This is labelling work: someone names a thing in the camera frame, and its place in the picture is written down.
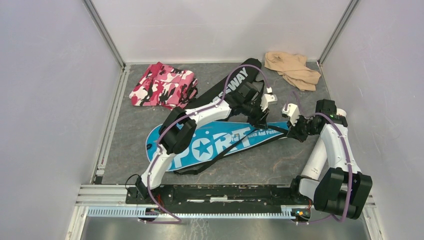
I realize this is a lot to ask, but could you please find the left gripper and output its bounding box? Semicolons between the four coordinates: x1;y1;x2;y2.
241;101;270;132

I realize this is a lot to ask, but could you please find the blue Sport racket cover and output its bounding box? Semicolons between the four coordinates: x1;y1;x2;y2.
167;121;286;172

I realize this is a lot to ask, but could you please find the black Crossway racket cover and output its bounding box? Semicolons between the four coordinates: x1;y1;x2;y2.
184;58;262;109

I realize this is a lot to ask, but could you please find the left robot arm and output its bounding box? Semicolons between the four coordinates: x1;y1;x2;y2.
135;82;277;204

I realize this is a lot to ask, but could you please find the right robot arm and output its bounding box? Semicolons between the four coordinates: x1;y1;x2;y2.
281;99;373;221

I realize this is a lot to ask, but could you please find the beige cloth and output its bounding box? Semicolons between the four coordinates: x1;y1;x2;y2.
264;51;321;92

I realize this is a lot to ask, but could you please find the pink camouflage cloth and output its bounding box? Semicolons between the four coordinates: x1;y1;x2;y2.
129;62;198;110

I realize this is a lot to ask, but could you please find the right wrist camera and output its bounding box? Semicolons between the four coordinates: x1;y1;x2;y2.
281;103;300;126

